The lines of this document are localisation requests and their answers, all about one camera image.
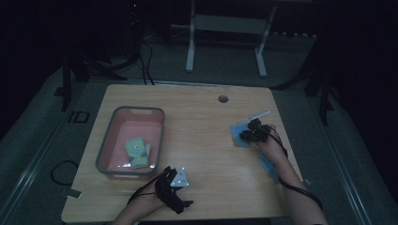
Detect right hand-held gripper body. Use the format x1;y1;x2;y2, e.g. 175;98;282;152
244;109;272;143

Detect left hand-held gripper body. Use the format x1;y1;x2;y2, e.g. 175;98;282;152
155;166;191;208

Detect green fuzzy glove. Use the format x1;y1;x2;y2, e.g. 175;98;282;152
124;136;152;160

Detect pink bin with grey rim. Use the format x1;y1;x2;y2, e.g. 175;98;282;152
95;106;166;180

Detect person's right hand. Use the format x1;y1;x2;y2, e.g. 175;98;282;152
253;125;288;163

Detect person's left hand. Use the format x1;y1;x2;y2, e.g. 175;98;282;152
127;182;168;217

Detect black metal stand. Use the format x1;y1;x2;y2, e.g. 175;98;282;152
54;54;92;113

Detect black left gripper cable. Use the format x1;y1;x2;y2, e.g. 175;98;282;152
126;170;170;205

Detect white metal table frame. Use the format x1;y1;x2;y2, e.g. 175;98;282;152
185;0;278;79

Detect black floor cables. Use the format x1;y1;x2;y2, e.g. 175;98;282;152
90;3;156;86

